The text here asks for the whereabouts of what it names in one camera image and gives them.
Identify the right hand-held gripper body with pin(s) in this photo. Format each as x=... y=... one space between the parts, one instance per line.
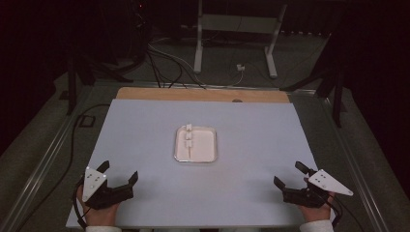
x=303 y=197

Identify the thin wooden skewer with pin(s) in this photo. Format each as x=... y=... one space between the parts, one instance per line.
x=189 y=152

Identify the metal floor rail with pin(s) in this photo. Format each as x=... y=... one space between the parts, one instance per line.
x=354 y=161
x=42 y=167

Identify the black square floor plate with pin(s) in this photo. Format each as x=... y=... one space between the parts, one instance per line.
x=87 y=121

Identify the black tripod stand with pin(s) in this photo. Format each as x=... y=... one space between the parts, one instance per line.
x=337 y=100
x=71 y=90

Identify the person's right hand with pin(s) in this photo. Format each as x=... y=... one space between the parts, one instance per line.
x=317 y=213

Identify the white square tray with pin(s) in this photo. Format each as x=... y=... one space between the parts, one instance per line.
x=203 y=145

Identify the person's left hand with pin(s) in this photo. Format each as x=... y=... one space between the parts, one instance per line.
x=101 y=216

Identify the dark equipment rack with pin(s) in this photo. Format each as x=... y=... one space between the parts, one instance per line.
x=129 y=29

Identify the white metal stand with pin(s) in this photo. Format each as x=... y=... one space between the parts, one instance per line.
x=198 y=48

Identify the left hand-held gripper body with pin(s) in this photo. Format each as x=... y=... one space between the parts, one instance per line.
x=93 y=183

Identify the white marshmallow piece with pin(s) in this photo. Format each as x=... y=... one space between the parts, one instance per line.
x=188 y=135
x=189 y=143
x=189 y=127

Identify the light blue table mat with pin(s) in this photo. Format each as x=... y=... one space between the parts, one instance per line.
x=145 y=145

